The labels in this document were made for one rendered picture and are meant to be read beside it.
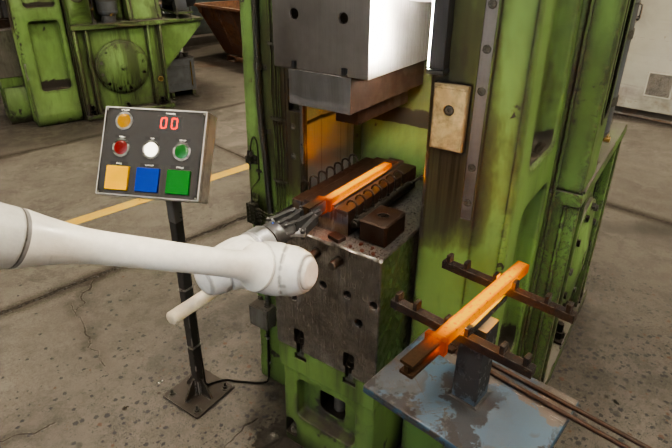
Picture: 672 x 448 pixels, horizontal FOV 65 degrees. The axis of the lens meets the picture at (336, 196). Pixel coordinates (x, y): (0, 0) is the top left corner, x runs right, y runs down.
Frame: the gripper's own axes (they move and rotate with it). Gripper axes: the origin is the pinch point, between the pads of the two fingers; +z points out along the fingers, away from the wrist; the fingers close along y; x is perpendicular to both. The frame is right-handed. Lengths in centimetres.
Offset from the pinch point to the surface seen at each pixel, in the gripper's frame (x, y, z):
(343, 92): 32.3, 5.4, 6.0
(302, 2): 53, -7, 6
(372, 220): -2.4, 14.4, 7.0
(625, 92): -86, 17, 534
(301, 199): -2.3, -9.7, 6.2
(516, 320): -56, 46, 56
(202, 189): -1.7, -38.2, -6.4
